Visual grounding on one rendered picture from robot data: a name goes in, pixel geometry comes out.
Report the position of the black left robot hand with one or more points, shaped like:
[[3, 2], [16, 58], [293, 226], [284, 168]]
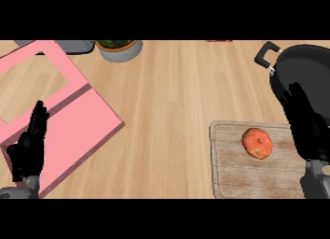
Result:
[[28, 149]]

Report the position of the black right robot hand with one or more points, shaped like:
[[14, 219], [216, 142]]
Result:
[[309, 127]]

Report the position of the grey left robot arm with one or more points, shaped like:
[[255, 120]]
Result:
[[17, 189]]

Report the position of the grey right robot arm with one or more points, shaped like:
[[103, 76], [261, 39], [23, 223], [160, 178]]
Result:
[[320, 182]]

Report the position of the black pot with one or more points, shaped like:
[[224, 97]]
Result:
[[309, 74]]

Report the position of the pale wooden cutting board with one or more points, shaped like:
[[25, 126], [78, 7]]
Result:
[[255, 174]]

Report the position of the grey plant pot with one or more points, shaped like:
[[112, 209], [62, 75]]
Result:
[[119, 49]]

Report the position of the grey appliance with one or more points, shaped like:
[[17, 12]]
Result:
[[65, 46]]

